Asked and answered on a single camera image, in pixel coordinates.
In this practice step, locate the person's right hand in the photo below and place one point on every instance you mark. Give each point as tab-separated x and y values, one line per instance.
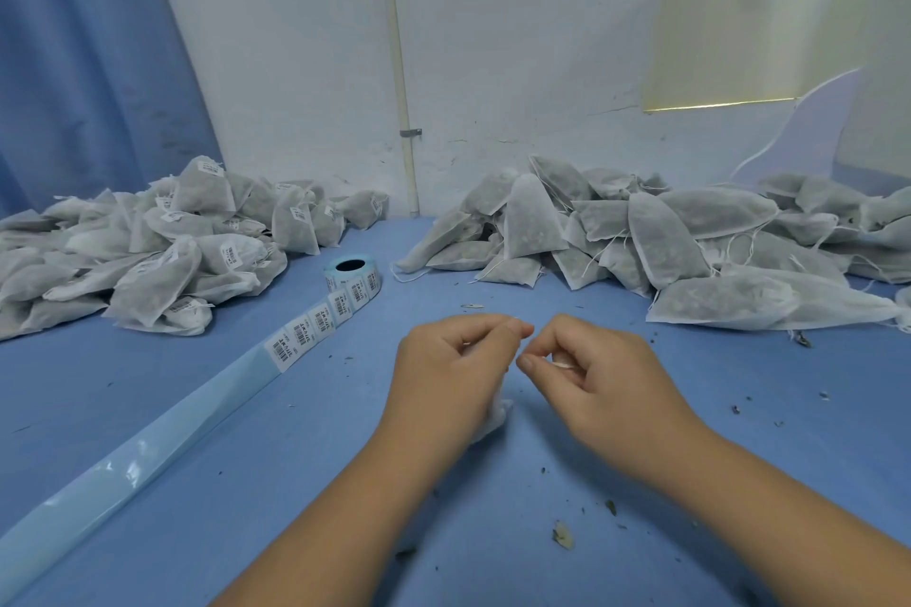
612	393

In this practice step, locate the person's left hand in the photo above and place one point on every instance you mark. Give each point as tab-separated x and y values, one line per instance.
449	393

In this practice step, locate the white herb sachet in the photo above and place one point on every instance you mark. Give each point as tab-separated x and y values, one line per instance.
494	417

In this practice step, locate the blue label roll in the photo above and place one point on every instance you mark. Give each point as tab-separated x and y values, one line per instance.
292	339

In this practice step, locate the pile of unlabelled herb bags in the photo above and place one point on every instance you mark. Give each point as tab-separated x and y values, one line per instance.
669	237

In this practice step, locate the pile of labelled herb bags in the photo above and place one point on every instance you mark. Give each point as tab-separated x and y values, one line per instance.
157	251

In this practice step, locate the person's right forearm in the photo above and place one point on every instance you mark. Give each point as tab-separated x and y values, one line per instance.
797	528

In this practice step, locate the person's left forearm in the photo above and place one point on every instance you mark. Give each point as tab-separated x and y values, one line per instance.
321	550

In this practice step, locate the dried herb crumb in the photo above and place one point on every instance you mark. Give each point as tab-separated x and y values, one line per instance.
563	536

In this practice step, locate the grey pipe clamp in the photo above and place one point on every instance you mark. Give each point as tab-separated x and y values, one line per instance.
410	133

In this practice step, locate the white curved board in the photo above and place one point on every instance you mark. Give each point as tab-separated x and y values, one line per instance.
805	130

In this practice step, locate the large beige panel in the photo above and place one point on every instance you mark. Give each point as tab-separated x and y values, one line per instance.
883	102

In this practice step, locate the blue curtain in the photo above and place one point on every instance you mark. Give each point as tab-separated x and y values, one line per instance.
86	59

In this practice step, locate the white wall pipe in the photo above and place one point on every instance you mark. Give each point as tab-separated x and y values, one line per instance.
396	45

